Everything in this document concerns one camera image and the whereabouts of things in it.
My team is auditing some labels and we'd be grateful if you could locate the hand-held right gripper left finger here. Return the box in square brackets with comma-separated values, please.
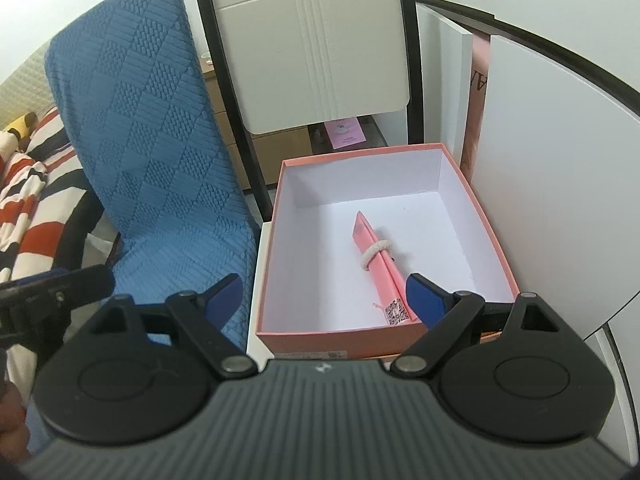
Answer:
[85, 274, 258, 378]

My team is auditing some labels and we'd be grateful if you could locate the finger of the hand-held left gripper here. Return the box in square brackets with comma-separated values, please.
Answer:
[30, 266, 116, 309]

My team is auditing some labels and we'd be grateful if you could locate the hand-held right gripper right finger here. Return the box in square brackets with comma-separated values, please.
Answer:
[390, 272, 563, 376]

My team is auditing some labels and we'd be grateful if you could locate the white hair tie gold charm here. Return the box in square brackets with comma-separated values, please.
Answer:
[361, 240, 399, 272]

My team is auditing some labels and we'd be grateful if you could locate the pink cardboard box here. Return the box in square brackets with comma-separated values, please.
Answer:
[255, 143, 521, 360]

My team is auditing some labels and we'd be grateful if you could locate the person's left hand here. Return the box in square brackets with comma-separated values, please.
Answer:
[0, 382, 29, 463]

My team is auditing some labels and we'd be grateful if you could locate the red white black striped blanket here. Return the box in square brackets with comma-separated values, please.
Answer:
[0, 107, 121, 401]

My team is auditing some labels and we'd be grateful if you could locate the wooden cabinet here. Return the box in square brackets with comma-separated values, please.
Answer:
[200, 55, 313, 192]

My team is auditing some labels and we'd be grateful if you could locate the blue textured chair cover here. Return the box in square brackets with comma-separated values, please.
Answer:
[44, 0, 261, 356]

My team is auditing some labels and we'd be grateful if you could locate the yellow plush toy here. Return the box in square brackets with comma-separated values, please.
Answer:
[7, 113, 39, 139]

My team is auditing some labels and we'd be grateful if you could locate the white board panel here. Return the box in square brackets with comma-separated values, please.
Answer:
[470, 35, 640, 341]
[416, 4, 473, 173]

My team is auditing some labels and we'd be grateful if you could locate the small pink card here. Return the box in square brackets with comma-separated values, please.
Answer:
[325, 119, 368, 150]

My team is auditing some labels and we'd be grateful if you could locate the pink flat lettered box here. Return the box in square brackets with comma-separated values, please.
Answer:
[460, 35, 493, 181]

